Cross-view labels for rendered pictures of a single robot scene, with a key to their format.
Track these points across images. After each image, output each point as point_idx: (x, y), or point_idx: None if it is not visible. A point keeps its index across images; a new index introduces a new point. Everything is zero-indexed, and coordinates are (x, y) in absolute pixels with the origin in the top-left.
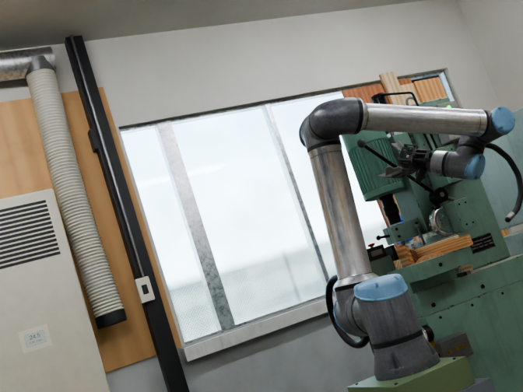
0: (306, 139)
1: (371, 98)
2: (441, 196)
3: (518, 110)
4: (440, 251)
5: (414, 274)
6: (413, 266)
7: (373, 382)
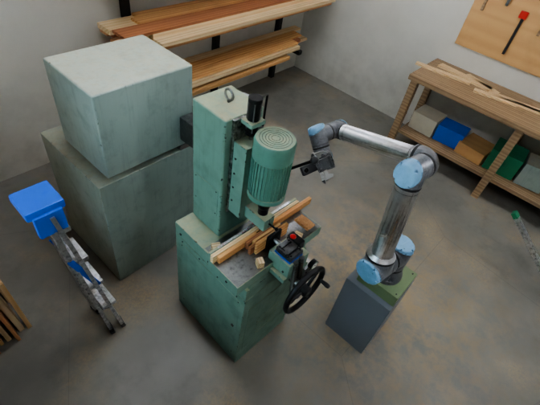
0: (423, 182)
1: (259, 102)
2: None
3: (165, 74)
4: (290, 214)
5: (312, 235)
6: (315, 231)
7: (398, 285)
